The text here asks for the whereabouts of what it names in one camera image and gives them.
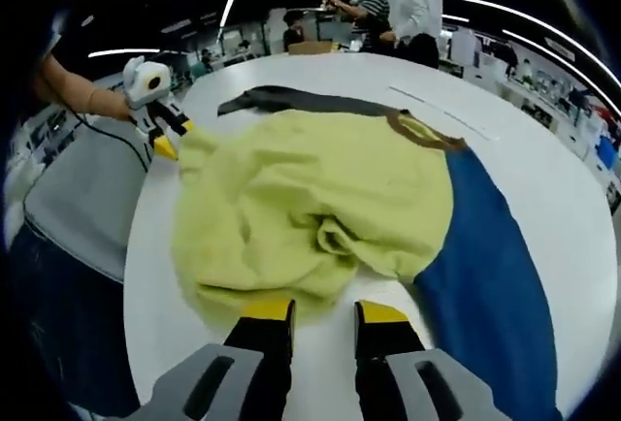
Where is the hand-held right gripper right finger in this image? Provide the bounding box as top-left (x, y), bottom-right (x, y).
top-left (353, 300), bottom-right (510, 421)

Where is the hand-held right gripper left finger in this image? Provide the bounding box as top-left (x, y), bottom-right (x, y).
top-left (140, 299), bottom-right (297, 421)

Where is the white template panel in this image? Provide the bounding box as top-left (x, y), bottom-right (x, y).
top-left (386, 84), bottom-right (501, 144)

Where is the person's left hand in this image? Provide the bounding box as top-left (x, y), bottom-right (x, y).
top-left (89, 88), bottom-right (135, 124)

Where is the brown cardboard box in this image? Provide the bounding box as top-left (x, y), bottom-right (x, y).
top-left (288, 41), bottom-right (340, 56)

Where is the blue plastic bin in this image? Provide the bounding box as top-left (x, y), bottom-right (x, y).
top-left (597, 133), bottom-right (621, 170)

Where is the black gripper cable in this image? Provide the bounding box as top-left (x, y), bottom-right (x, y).
top-left (62, 103), bottom-right (151, 175)

